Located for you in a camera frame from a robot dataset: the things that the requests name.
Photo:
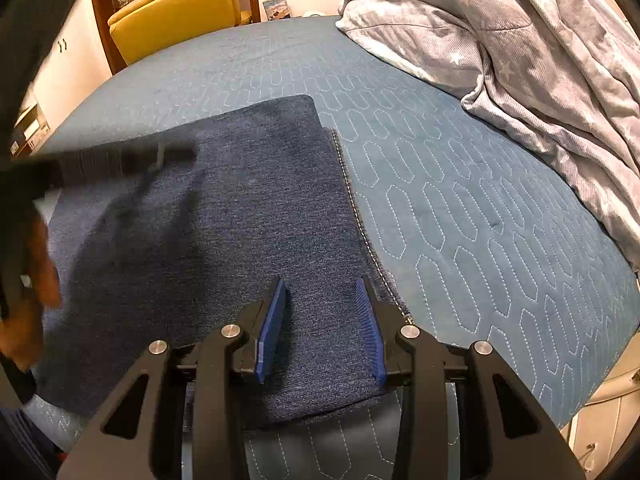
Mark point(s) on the blue quilted bed cover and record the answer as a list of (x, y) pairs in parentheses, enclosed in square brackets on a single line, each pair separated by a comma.
[(450, 210)]

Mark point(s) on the yellow armchair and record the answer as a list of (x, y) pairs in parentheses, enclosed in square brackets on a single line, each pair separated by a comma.
[(170, 15)]

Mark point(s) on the grey star print pillow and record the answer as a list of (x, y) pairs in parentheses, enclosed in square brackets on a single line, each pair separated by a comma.
[(410, 25)]

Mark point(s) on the person's left hand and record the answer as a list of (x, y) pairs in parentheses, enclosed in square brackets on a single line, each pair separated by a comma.
[(42, 265)]

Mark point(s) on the grey star print duvet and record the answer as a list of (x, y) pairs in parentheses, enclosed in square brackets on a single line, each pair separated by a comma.
[(560, 85)]

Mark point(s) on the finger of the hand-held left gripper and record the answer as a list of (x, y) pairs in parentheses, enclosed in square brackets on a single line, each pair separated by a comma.
[(110, 162)]

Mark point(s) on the brown wooden window frame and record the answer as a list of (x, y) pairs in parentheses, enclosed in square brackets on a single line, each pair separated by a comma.
[(102, 20)]

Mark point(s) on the blue denim pants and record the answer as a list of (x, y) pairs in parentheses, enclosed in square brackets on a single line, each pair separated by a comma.
[(250, 220)]

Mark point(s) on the small picture card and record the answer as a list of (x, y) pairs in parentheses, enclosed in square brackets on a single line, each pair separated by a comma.
[(276, 8)]

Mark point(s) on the cream nightstand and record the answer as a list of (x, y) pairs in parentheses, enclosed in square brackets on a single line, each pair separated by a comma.
[(610, 410)]

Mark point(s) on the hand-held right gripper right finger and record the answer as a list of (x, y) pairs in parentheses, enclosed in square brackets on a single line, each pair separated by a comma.
[(371, 332)]

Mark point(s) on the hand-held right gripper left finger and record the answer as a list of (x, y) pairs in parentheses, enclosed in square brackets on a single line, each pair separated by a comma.
[(270, 332)]

